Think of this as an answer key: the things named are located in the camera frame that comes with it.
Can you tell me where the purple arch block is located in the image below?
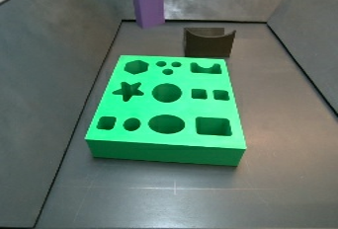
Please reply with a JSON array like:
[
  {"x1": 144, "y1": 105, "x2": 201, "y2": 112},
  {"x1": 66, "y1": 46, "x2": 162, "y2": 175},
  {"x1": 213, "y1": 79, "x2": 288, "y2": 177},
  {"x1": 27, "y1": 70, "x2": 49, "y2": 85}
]
[{"x1": 134, "y1": 0, "x2": 166, "y2": 28}]

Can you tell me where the green shape sorting board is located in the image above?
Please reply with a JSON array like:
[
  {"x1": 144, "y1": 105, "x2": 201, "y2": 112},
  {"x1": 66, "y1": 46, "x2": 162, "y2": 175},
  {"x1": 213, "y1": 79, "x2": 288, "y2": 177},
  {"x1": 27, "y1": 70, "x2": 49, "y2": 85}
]
[{"x1": 86, "y1": 55, "x2": 248, "y2": 166}]

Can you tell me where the black curved stand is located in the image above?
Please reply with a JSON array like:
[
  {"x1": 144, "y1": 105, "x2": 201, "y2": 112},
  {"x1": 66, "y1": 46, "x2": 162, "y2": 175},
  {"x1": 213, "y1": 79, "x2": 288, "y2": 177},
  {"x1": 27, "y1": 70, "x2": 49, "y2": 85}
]
[{"x1": 184, "y1": 28, "x2": 237, "y2": 57}]

